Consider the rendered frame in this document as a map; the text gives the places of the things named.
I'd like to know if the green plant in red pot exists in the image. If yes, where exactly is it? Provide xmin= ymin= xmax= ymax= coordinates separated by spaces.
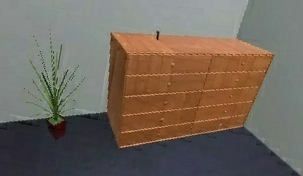
xmin=16 ymin=27 xmax=93 ymax=144

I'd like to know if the wooden chest of drawers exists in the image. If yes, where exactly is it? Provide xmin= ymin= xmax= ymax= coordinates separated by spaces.
xmin=92 ymin=18 xmax=277 ymax=170

